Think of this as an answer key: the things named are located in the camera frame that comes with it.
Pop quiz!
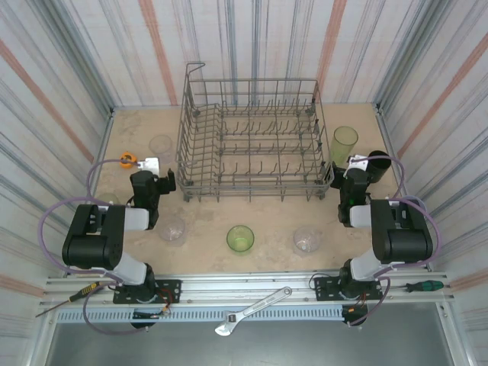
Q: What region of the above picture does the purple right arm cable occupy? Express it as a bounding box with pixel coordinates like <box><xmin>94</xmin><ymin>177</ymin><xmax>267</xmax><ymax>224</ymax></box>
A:
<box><xmin>348</xmin><ymin>154</ymin><xmax>441</xmax><ymax>327</ymax></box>

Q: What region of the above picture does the yellow black screwdriver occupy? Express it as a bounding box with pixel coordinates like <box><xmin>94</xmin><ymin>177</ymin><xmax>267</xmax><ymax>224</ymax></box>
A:
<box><xmin>35</xmin><ymin>281</ymin><xmax>101</xmax><ymax>318</ymax></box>

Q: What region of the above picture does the short green leaf-pattern cup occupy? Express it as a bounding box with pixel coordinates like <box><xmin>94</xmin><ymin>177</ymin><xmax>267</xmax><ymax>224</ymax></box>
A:
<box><xmin>226</xmin><ymin>224</ymin><xmax>255</xmax><ymax>252</ymax></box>

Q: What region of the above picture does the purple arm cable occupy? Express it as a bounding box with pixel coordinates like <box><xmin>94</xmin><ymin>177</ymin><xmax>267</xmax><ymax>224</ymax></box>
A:
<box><xmin>348</xmin><ymin>154</ymin><xmax>441</xmax><ymax>327</ymax></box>
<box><xmin>40</xmin><ymin>159</ymin><xmax>148</xmax><ymax>336</ymax></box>

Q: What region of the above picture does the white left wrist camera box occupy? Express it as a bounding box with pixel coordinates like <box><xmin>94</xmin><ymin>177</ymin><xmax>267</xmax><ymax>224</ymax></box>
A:
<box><xmin>136</xmin><ymin>156</ymin><xmax>160</xmax><ymax>173</ymax></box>

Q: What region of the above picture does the grey slotted cable duct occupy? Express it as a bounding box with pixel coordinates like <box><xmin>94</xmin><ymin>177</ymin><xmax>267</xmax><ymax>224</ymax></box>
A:
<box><xmin>55</xmin><ymin>307</ymin><xmax>352</xmax><ymax>323</ymax></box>

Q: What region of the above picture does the black orange power connector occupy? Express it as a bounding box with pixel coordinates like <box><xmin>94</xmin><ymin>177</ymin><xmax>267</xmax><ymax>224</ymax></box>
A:
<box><xmin>342</xmin><ymin>293</ymin><xmax>369</xmax><ymax>318</ymax></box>
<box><xmin>133</xmin><ymin>289</ymin><xmax>180</xmax><ymax>319</ymax></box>

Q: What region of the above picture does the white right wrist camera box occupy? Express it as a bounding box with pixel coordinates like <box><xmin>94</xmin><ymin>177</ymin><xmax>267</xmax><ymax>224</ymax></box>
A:
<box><xmin>345</xmin><ymin>154</ymin><xmax>368</xmax><ymax>172</ymax></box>

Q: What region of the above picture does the grey wire dish rack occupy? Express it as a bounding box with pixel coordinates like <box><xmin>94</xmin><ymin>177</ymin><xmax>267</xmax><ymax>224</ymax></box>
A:
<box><xmin>174</xmin><ymin>62</ymin><xmax>336</xmax><ymax>204</ymax></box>

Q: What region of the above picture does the silver adjustable wrench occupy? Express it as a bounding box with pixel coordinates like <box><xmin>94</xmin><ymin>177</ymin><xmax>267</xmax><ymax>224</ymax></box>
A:
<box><xmin>214</xmin><ymin>286</ymin><xmax>294</xmax><ymax>337</ymax></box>

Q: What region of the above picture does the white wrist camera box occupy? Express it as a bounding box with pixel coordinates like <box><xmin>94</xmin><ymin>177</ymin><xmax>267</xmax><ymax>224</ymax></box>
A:
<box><xmin>136</xmin><ymin>156</ymin><xmax>160</xmax><ymax>173</ymax></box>
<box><xmin>345</xmin><ymin>154</ymin><xmax>368</xmax><ymax>172</ymax></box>

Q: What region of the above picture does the clear faceted plastic cup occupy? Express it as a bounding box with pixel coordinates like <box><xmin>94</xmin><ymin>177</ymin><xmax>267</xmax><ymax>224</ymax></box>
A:
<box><xmin>158</xmin><ymin>215</ymin><xmax>187</xmax><ymax>242</ymax></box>
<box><xmin>293</xmin><ymin>224</ymin><xmax>322</xmax><ymax>253</ymax></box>
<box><xmin>148</xmin><ymin>134</ymin><xmax>173</xmax><ymax>158</ymax></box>

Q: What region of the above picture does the tall green leaf-pattern cup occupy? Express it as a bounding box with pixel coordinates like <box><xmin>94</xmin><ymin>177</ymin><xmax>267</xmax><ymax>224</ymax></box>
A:
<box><xmin>329</xmin><ymin>126</ymin><xmax>359</xmax><ymax>167</ymax></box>

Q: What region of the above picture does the green black screwdriver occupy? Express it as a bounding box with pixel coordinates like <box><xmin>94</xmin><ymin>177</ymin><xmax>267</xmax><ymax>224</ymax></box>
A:
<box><xmin>405</xmin><ymin>280</ymin><xmax>445</xmax><ymax>293</ymax></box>

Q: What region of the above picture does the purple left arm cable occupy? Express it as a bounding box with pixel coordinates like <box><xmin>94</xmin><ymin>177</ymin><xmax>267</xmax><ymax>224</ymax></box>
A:
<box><xmin>40</xmin><ymin>159</ymin><xmax>148</xmax><ymax>336</ymax></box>

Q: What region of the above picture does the aluminium mounting rail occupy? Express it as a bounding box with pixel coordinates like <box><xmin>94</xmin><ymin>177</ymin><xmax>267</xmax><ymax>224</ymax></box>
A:
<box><xmin>40</xmin><ymin>268</ymin><xmax>454</xmax><ymax>306</ymax></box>

